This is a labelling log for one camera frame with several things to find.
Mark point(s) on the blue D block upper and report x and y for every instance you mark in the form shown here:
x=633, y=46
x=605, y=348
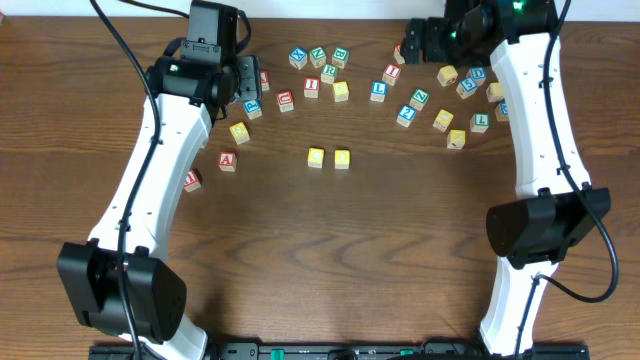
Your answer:
x=477, y=74

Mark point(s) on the yellow block far right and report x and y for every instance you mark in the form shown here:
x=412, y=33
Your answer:
x=494, y=92

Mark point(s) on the red A block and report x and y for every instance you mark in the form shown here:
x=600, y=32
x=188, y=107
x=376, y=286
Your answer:
x=227, y=161

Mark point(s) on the blue S block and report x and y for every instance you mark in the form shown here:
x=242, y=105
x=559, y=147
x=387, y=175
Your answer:
x=466, y=88

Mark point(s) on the green B block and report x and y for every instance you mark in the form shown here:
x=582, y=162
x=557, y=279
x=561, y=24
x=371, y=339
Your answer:
x=340, y=57

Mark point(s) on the yellow C block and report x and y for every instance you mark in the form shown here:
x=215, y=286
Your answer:
x=315, y=157

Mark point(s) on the red u block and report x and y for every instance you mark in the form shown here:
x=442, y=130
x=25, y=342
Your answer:
x=192, y=181
x=285, y=101

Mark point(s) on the blue D block lower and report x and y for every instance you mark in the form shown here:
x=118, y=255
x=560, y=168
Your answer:
x=501, y=112

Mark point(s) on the green Z block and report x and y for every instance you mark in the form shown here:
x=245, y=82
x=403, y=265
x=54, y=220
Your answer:
x=419, y=99

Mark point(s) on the yellow O block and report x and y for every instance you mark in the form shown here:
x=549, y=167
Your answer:
x=342, y=159

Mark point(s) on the red I block right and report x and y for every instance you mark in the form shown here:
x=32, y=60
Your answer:
x=391, y=74

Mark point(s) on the red M block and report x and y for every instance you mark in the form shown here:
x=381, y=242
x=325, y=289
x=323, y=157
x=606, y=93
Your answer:
x=398, y=56

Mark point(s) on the red I block left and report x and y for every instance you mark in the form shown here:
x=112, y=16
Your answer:
x=311, y=87

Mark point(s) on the green R block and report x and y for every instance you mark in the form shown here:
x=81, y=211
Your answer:
x=329, y=74

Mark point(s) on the red U block upper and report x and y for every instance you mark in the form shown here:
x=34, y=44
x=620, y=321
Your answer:
x=285, y=101

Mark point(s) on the red i block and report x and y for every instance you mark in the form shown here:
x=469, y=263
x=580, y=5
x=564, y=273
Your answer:
x=311, y=87
x=391, y=74

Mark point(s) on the yellow block right middle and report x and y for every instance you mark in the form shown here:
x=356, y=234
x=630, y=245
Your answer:
x=443, y=120

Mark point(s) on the green N block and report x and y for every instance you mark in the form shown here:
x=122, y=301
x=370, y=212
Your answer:
x=317, y=57

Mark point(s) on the blue d block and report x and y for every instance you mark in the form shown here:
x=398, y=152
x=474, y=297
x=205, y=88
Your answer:
x=501, y=112
x=477, y=74

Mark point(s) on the blue P block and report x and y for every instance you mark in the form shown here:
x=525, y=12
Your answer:
x=252, y=109

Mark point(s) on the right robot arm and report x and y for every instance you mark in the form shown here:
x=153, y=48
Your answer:
x=556, y=205

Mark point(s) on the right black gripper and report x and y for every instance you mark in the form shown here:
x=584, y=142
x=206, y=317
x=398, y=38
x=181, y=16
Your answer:
x=413, y=41

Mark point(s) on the blue L block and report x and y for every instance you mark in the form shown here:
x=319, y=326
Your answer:
x=378, y=91

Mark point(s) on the yellow block left lower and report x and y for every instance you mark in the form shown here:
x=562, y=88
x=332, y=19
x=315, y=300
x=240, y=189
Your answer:
x=240, y=133

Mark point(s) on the blue 2 block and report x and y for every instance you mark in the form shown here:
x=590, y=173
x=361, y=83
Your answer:
x=406, y=115

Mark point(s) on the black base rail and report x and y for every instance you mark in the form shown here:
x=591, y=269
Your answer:
x=340, y=351

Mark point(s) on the red Y block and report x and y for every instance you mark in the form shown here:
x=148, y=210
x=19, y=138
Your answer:
x=264, y=79

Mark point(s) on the yellow block centre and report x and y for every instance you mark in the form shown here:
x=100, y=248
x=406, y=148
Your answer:
x=341, y=91

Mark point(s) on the green L block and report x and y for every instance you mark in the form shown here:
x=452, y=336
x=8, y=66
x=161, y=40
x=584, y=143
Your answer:
x=479, y=123

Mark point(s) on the yellow block right upper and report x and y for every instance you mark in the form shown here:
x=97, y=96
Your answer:
x=447, y=75

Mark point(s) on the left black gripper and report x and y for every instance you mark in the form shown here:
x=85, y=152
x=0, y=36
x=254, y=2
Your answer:
x=250, y=77

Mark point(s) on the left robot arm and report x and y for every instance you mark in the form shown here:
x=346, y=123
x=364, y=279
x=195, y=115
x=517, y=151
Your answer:
x=118, y=281

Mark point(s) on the yellow block right lower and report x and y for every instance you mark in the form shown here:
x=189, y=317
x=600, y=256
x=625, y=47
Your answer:
x=456, y=139

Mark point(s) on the red U block lower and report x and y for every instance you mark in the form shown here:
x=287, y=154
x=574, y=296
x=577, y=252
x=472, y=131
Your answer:
x=192, y=181

